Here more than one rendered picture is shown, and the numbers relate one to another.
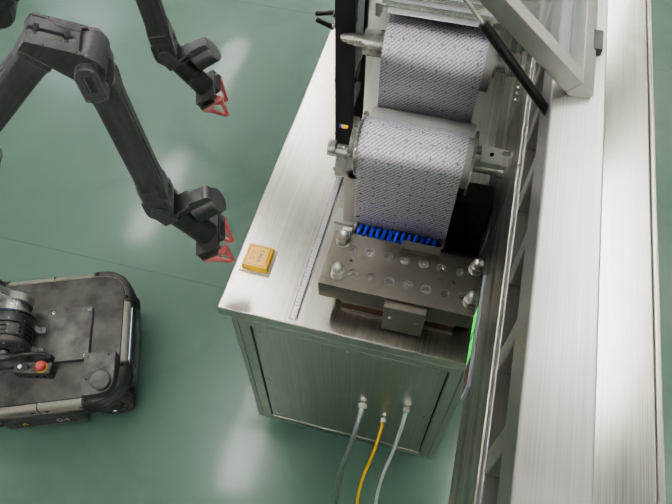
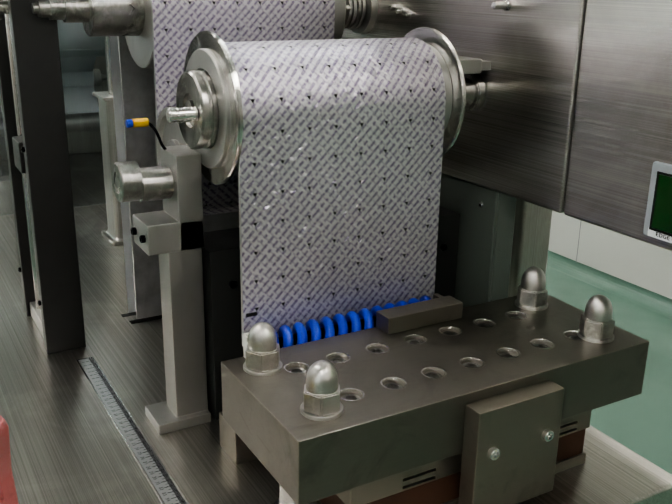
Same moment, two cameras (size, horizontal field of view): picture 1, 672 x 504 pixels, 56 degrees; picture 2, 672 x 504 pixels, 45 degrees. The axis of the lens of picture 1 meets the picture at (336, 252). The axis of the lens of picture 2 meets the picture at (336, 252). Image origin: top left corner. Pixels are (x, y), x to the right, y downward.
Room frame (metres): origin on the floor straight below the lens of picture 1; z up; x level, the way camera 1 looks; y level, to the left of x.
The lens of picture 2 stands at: (0.36, 0.41, 1.37)
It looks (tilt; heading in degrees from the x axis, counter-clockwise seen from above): 19 degrees down; 315
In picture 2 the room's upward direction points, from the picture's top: 1 degrees clockwise
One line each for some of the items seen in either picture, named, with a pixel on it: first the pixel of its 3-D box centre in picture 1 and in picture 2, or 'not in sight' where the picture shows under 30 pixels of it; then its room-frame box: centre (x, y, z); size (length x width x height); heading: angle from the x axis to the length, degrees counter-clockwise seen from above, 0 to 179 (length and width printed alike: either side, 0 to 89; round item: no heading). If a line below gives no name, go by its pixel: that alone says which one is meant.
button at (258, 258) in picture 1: (258, 258); not in sight; (0.92, 0.21, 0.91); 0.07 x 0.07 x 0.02; 76
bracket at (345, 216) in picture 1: (346, 183); (169, 293); (1.06, -0.03, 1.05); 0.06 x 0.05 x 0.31; 76
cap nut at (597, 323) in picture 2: (472, 298); (598, 315); (0.72, -0.31, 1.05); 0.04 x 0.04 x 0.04
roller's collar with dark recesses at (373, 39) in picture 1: (376, 42); (112, 8); (1.26, -0.10, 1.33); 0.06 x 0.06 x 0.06; 76
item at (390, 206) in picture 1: (402, 210); (345, 242); (0.93, -0.16, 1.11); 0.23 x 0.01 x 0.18; 76
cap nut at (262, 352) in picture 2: (343, 236); (262, 345); (0.89, -0.02, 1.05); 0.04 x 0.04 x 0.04
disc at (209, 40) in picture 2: (361, 143); (210, 109); (1.01, -0.06, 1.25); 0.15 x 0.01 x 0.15; 166
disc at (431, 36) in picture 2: (471, 164); (423, 95); (0.95, -0.30, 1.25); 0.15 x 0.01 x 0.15; 166
